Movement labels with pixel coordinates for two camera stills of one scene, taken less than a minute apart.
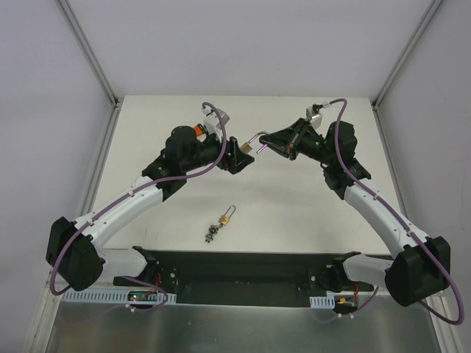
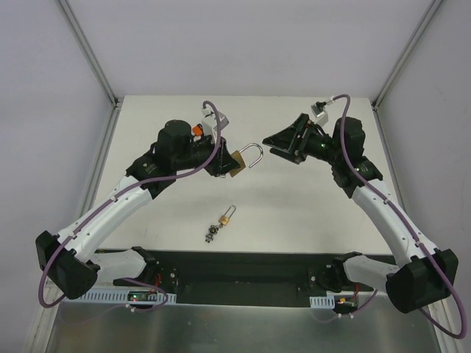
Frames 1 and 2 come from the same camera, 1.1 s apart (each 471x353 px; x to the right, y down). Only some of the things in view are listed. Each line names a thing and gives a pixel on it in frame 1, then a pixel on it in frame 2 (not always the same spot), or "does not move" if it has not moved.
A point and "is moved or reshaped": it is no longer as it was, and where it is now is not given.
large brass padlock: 246,148 is moved or reshaped
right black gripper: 295,140 does not move
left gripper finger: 236,147 -> 227,161
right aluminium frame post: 405,53 does not move
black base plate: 236,276 does not move
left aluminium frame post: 86,48 does not move
